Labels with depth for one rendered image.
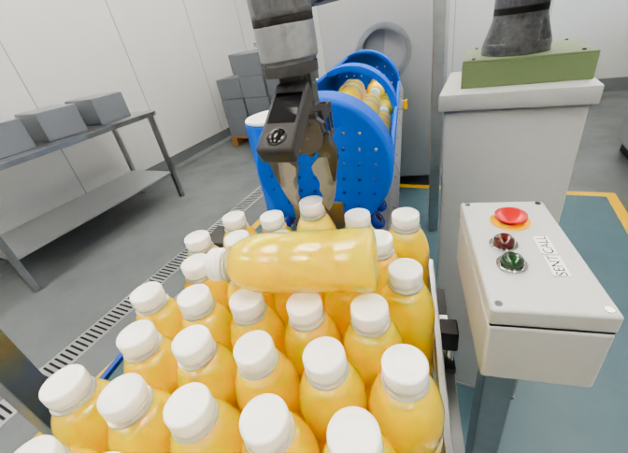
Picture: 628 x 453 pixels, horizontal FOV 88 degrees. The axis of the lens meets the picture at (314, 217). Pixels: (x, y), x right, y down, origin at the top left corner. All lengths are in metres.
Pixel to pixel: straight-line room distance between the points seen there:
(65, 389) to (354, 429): 0.27
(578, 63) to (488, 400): 0.72
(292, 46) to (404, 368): 0.36
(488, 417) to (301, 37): 0.61
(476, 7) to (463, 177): 4.91
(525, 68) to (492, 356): 0.71
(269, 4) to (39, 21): 3.91
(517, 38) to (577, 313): 0.73
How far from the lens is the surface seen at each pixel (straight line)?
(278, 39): 0.43
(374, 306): 0.35
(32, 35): 4.21
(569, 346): 0.39
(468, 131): 0.94
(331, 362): 0.31
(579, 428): 1.64
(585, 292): 0.39
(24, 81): 4.08
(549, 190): 1.01
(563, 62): 0.97
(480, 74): 0.96
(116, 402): 0.37
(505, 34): 0.99
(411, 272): 0.39
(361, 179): 0.66
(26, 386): 0.64
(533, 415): 1.61
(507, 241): 0.41
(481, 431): 0.69
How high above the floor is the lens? 1.34
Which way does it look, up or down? 30 degrees down
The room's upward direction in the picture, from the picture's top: 10 degrees counter-clockwise
